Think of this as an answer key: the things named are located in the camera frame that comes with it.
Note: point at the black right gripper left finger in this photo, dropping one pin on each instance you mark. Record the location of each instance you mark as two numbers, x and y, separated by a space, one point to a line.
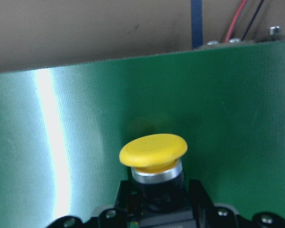
122 214

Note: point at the yellow push button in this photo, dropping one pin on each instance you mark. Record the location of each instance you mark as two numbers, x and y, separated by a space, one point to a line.
157 171

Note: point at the green conveyor belt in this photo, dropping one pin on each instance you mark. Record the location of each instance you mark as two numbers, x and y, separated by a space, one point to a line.
61 129

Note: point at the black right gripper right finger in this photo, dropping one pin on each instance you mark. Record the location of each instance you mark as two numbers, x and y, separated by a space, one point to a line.
209 215

